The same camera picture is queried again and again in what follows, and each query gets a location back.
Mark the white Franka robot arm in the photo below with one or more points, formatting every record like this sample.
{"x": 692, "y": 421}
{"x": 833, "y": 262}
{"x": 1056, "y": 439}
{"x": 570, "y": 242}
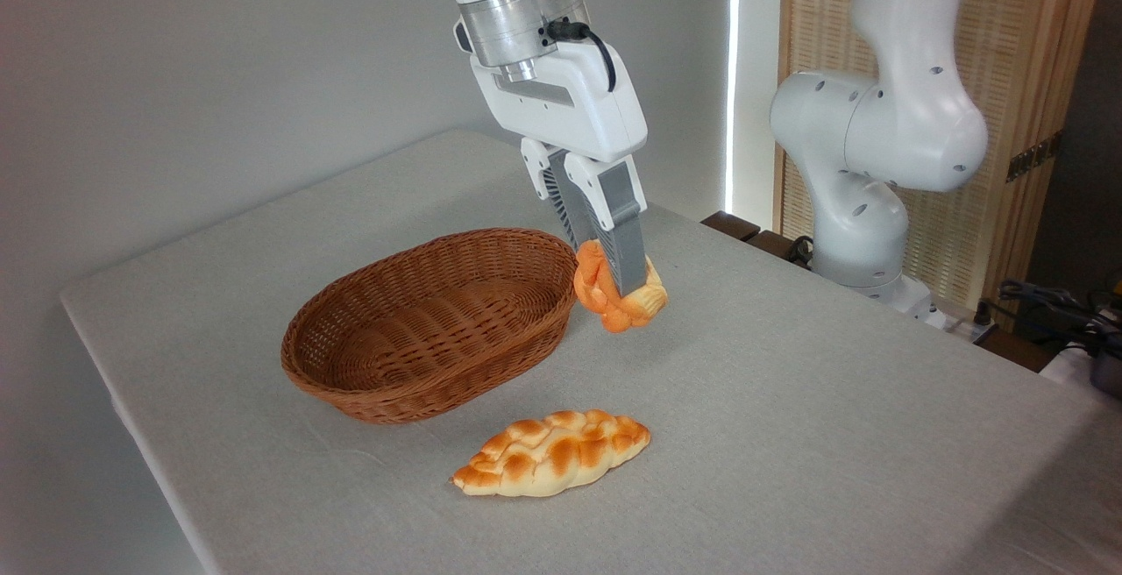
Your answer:
{"x": 881, "y": 119}

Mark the small orange braided bread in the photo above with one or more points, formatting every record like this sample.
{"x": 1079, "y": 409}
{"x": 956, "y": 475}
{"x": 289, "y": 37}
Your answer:
{"x": 605, "y": 303}

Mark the long golden braided bread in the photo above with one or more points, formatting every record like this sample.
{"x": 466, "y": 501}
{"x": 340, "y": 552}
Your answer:
{"x": 552, "y": 454}

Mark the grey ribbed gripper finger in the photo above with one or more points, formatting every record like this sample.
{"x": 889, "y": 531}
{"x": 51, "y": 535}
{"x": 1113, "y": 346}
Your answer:
{"x": 554, "y": 189}
{"x": 618, "y": 224}

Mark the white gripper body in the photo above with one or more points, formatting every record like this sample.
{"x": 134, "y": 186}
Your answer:
{"x": 578, "y": 110}

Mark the dark brown wooden block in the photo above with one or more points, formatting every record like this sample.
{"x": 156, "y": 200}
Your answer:
{"x": 776, "y": 246}
{"x": 729, "y": 224}

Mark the white tablecloth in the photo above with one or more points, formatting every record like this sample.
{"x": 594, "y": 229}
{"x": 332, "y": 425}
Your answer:
{"x": 789, "y": 400}

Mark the white power strip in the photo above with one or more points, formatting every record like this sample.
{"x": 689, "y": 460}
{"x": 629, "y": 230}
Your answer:
{"x": 960, "y": 325}

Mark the brown oval wicker basket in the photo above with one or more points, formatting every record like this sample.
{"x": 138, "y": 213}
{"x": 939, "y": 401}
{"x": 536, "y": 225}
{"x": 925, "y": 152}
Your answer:
{"x": 421, "y": 330}

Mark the dark metal screen hinge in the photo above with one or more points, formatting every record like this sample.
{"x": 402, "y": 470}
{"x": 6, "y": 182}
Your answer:
{"x": 1033, "y": 157}

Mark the wooden woven folding screen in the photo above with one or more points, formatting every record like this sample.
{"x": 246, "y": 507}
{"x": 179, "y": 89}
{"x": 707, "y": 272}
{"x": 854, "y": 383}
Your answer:
{"x": 1021, "y": 40}

